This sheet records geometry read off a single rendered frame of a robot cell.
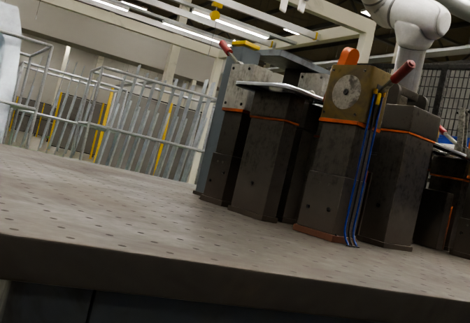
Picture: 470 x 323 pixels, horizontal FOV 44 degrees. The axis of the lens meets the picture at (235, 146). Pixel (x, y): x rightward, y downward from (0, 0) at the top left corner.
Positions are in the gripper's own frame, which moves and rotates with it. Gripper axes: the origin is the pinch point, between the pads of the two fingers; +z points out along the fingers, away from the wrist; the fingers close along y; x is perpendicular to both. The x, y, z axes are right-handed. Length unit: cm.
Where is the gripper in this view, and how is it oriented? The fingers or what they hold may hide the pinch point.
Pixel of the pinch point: (293, 2)
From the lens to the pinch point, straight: 183.9
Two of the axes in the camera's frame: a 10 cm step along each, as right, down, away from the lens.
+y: 7.9, 1.7, -5.9
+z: -2.3, 9.7, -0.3
